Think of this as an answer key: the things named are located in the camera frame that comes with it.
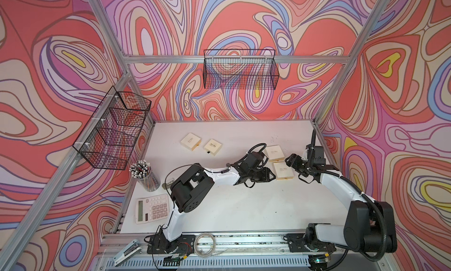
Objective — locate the small cream jewelry box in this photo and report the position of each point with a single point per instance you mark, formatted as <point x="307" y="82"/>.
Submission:
<point x="213" y="147"/>

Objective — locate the cream drawer jewelry box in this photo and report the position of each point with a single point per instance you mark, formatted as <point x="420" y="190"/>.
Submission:
<point x="274" y="153"/>

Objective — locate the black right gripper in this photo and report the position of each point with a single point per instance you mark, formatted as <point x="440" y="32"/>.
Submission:
<point x="293" y="160"/>

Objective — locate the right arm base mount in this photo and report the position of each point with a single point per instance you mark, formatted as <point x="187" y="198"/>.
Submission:
<point x="320" y="252"/>

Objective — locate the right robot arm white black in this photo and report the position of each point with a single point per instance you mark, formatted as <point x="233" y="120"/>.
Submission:
<point x="369" y="227"/>

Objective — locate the black wire basket left wall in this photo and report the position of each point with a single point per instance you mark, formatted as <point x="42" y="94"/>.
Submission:
<point x="109" y="138"/>

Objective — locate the clear cup of pens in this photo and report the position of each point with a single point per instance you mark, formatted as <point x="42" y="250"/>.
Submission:
<point x="142" y="172"/>

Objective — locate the black wire basket wall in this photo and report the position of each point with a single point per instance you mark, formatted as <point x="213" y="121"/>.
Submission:
<point x="242" y="69"/>
<point x="109" y="138"/>

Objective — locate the white desk calculator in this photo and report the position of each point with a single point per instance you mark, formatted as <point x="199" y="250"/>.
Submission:
<point x="152" y="209"/>

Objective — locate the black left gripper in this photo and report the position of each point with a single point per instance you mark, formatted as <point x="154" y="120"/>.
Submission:
<point x="266" y="177"/>

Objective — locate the black wire basket back wall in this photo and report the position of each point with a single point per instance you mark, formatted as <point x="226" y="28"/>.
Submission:
<point x="242" y="69"/>

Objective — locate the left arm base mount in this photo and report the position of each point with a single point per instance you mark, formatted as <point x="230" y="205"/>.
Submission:
<point x="179" y="248"/>

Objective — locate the white stapler on rail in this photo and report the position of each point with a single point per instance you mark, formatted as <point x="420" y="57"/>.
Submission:
<point x="127" y="252"/>

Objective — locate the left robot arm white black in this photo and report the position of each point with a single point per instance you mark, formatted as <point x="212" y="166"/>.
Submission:
<point x="189" y="190"/>

